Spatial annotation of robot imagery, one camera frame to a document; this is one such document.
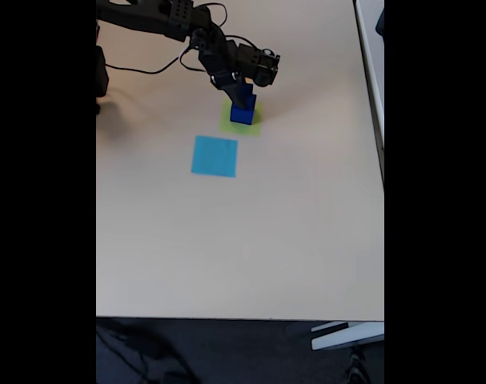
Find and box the white table foot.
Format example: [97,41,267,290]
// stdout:
[310,320,385,352]

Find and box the large blue cube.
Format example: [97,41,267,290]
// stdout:
[229,92,258,126]

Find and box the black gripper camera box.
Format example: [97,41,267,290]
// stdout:
[236,42,282,87]

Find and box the white neighbouring table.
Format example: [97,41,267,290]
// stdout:
[353,0,385,187]

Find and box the black floor cable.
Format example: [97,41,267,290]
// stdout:
[96,322,198,384]

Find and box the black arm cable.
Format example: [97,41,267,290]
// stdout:
[179,2,229,73]

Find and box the green paper square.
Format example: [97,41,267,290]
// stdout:
[219,98,264,138]

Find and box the light blue paper square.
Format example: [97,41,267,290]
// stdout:
[191,134,239,179]

